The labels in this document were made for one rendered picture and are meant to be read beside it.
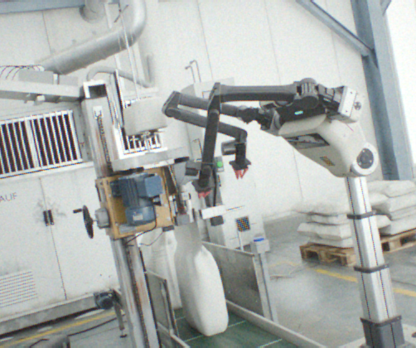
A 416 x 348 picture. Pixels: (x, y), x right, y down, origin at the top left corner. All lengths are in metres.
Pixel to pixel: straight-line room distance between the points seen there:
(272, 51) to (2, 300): 4.76
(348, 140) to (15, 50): 5.17
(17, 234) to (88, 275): 0.78
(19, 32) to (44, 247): 2.72
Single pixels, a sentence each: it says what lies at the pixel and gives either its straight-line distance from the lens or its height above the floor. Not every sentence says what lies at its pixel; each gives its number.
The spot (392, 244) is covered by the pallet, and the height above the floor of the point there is 0.08.
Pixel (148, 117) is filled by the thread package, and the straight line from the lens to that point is 2.74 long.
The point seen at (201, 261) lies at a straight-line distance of 3.05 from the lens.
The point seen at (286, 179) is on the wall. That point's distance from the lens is 7.84.
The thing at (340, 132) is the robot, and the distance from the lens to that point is 2.44.
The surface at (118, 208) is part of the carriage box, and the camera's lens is 2.88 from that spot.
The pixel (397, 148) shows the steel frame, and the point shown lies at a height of 0.81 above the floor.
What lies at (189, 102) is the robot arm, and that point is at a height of 1.62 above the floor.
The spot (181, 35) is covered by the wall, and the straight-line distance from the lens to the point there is 7.48.
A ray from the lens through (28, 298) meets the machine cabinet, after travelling 5.64.
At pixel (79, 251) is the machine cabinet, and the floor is 0.63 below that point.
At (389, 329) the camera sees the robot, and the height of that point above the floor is 0.39.
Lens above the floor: 1.40
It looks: 3 degrees down
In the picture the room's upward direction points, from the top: 11 degrees counter-clockwise
